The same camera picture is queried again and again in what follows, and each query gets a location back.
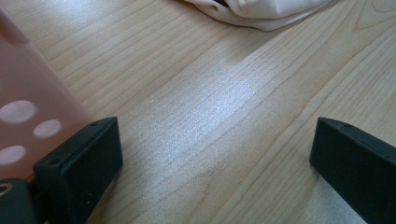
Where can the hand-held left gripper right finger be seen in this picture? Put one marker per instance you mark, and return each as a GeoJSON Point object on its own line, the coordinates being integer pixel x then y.
{"type": "Point", "coordinates": [355, 165]}

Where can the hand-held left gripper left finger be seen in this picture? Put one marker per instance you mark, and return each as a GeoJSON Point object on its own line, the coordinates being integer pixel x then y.
{"type": "Point", "coordinates": [79, 168]}

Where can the pink plastic basket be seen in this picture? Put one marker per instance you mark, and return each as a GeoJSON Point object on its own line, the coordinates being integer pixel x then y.
{"type": "Point", "coordinates": [34, 84]}

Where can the beige cloth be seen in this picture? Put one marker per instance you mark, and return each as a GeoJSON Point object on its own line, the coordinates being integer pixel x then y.
{"type": "Point", "coordinates": [261, 14]}

